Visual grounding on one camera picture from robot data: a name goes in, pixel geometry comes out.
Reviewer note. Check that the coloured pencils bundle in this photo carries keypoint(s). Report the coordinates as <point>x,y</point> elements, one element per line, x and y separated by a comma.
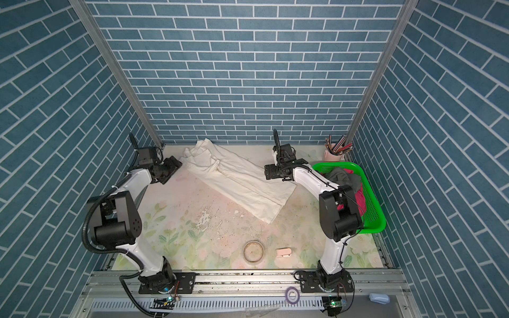
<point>341,147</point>

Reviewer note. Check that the grey t shirt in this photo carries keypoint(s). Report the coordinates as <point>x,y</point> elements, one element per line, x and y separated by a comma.
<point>344,177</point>

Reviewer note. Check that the pale blue computer mouse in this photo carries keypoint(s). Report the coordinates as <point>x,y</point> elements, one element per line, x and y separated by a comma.
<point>381,299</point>

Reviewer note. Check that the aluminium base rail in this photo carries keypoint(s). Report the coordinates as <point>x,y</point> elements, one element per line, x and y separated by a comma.
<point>237,283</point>

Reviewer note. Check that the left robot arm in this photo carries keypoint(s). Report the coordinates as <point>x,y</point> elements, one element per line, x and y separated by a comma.
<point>113,224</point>

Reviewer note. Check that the green plastic basket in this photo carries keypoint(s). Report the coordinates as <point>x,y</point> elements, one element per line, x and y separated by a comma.
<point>373,218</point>

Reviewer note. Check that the white t shirt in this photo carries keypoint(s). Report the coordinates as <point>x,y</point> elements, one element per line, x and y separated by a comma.
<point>238,179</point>

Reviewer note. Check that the magenta t shirt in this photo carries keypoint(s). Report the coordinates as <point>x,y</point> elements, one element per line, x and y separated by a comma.
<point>361,202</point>

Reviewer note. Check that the pink pencil cup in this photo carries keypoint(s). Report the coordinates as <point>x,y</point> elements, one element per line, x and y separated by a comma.
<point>329,157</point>

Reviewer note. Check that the pink eraser block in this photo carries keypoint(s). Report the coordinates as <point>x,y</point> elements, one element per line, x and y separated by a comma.
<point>283,252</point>

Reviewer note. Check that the purple tape roll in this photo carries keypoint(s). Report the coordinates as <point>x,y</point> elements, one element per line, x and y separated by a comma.
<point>292,296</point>

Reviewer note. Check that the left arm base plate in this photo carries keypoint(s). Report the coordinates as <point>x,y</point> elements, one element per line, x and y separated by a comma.
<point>183,283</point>

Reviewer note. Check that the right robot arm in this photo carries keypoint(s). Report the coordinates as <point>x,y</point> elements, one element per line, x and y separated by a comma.
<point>339,218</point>

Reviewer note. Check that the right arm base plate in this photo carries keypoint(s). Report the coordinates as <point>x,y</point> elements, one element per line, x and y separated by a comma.
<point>310,282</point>

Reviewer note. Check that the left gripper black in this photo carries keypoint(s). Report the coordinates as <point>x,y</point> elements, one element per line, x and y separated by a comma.
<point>172,165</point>

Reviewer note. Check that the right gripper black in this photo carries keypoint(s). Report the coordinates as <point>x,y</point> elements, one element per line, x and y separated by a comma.
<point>271,173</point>

